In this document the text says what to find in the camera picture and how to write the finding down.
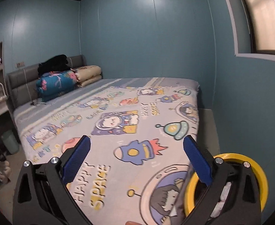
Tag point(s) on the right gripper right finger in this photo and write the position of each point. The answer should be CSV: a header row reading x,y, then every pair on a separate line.
x,y
227,193

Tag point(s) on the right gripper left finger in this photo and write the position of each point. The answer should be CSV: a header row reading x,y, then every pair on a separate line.
x,y
41,195

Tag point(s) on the yellow rimmed black trash bin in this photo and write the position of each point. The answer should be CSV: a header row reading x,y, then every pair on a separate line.
x,y
237,158

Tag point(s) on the white shoes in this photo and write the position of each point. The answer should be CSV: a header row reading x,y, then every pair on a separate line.
x,y
5,171

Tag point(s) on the green small waste bin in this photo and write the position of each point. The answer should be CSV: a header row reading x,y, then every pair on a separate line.
x,y
10,142

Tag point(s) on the cartoon space print bed sheet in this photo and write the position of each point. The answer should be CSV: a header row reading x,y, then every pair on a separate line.
x,y
136,169

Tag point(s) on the blue flamingo folded quilt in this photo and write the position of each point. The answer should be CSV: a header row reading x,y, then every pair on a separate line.
x,y
54,84

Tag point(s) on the grey padded headboard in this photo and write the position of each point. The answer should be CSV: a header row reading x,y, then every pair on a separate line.
x,y
21,84

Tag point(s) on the black clothing pile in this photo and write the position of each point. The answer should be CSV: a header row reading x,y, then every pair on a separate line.
x,y
59,63

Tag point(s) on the wall socket plate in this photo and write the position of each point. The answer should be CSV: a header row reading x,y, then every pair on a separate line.
x,y
20,64

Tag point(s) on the window with white frame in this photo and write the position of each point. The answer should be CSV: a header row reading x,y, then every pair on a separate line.
x,y
253,28

